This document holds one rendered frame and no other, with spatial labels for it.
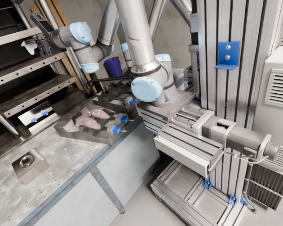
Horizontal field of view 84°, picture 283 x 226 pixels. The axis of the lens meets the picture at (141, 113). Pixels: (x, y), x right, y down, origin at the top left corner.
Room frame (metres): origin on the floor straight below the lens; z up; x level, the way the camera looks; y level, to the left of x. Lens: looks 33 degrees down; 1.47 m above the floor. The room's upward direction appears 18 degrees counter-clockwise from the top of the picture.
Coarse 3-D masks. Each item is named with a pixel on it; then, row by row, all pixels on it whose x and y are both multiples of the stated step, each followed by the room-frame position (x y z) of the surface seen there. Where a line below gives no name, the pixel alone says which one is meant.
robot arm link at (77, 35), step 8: (72, 24) 0.71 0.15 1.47; (80, 24) 0.69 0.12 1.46; (64, 32) 0.71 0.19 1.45; (72, 32) 0.68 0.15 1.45; (80, 32) 0.67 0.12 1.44; (88, 32) 0.71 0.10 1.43; (64, 40) 0.71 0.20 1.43; (72, 40) 0.69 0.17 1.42; (80, 40) 0.68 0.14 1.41; (88, 40) 0.69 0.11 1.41; (72, 48) 0.71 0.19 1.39
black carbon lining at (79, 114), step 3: (75, 114) 1.10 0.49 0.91; (78, 114) 1.11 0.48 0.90; (81, 114) 1.12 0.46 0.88; (72, 117) 1.06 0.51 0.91; (75, 117) 1.09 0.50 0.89; (111, 117) 0.99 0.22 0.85; (114, 117) 0.98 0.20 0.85; (72, 120) 1.04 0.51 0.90; (111, 120) 0.95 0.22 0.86; (75, 123) 1.04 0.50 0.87; (102, 126) 0.90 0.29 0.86; (105, 126) 0.89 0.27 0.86; (99, 129) 0.88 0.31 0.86; (102, 129) 0.88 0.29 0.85; (105, 129) 0.87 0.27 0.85
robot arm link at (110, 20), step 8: (112, 0) 0.72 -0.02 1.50; (104, 8) 0.76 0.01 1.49; (112, 8) 0.73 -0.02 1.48; (104, 16) 0.76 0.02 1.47; (112, 16) 0.74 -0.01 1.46; (104, 24) 0.76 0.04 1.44; (112, 24) 0.75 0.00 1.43; (104, 32) 0.77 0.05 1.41; (112, 32) 0.76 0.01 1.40; (104, 40) 0.78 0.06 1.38; (112, 40) 0.79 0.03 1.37; (104, 48) 0.79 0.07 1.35; (112, 48) 0.84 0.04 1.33; (104, 56) 0.78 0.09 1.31
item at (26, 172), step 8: (32, 152) 0.84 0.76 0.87; (16, 160) 0.81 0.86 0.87; (24, 160) 0.80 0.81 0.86; (32, 160) 0.79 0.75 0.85; (40, 160) 0.74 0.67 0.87; (16, 168) 0.73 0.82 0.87; (24, 168) 0.71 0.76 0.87; (32, 168) 0.69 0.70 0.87; (40, 168) 0.71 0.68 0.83; (24, 176) 0.66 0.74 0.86; (32, 176) 0.67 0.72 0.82
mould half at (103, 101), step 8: (112, 88) 1.34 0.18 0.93; (128, 88) 1.33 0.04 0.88; (96, 96) 1.43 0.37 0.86; (104, 96) 1.24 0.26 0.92; (120, 96) 1.22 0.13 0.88; (96, 104) 1.37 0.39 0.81; (104, 104) 1.25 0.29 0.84; (112, 104) 1.15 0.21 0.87; (120, 104) 1.07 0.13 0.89; (128, 104) 1.04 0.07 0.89; (120, 112) 1.09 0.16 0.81; (128, 112) 1.02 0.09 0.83
